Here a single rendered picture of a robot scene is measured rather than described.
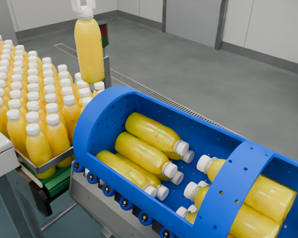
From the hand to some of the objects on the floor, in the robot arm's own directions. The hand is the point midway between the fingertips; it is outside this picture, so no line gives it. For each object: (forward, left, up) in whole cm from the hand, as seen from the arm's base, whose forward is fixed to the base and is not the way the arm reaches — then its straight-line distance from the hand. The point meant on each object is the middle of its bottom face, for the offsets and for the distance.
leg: (-7, -5, -147) cm, 148 cm away
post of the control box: (-34, +17, -147) cm, 151 cm away
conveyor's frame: (-20, +87, -146) cm, 171 cm away
